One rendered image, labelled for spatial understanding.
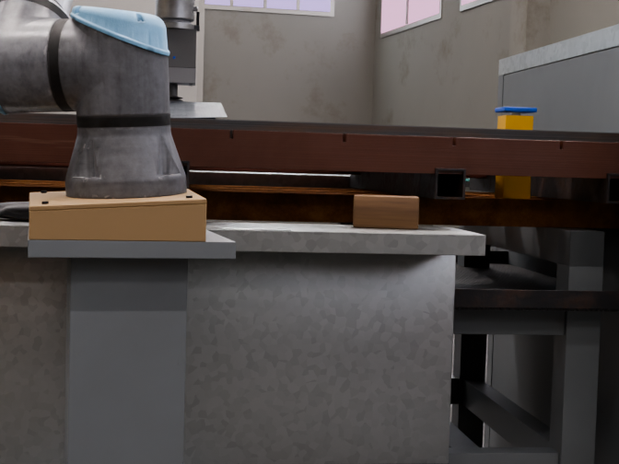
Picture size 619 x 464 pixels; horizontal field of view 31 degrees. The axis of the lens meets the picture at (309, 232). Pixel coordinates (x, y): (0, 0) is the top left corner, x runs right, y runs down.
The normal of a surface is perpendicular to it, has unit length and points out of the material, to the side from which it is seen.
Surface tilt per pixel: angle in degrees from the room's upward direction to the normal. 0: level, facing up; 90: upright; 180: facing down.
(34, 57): 86
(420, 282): 90
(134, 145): 75
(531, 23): 90
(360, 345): 90
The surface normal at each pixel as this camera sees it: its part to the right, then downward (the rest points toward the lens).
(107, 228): 0.24, 0.07
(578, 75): -0.99, -0.02
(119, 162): 0.03, -0.18
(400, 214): -0.06, 0.06
